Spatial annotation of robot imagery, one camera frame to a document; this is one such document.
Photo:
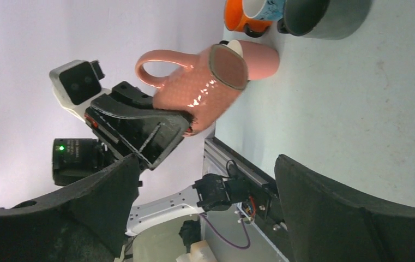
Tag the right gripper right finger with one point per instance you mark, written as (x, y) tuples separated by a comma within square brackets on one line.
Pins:
[(330, 221)]

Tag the orange mug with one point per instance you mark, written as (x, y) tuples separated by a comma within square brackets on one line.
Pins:
[(236, 21)]

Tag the light blue mug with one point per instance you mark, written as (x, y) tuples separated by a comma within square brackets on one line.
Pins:
[(269, 10)]

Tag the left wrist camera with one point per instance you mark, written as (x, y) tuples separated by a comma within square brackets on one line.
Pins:
[(76, 84)]

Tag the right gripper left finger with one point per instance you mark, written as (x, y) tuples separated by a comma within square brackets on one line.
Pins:
[(70, 213)]

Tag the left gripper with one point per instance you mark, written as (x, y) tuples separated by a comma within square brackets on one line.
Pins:
[(126, 122)]

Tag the small pink cup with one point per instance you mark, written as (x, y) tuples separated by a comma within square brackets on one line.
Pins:
[(204, 85)]

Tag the grey black mug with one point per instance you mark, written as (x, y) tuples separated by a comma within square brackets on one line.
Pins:
[(323, 19)]

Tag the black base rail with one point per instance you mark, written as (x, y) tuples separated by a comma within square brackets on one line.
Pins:
[(262, 206)]

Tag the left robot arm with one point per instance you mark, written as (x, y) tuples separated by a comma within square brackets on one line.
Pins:
[(76, 158)]

